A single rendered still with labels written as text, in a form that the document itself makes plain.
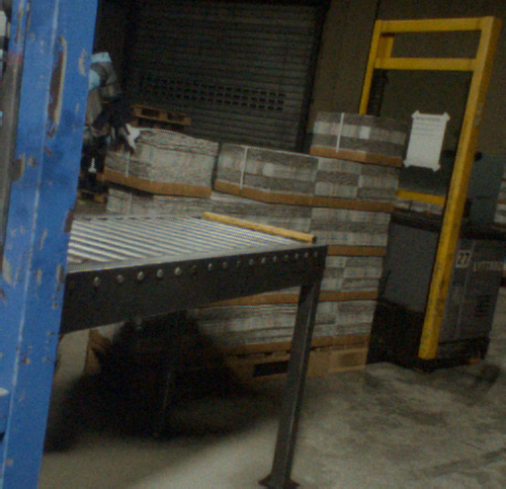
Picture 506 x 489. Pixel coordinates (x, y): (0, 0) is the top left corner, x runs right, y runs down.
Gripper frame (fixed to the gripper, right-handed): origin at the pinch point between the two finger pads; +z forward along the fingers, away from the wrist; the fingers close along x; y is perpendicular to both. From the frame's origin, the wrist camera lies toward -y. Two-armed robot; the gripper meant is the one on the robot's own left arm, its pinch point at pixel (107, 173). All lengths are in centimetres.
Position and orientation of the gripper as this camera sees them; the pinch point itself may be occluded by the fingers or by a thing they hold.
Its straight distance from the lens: 323.6
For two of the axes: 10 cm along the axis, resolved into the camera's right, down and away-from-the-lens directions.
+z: 6.2, 2.0, -7.6
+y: 1.5, -9.8, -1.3
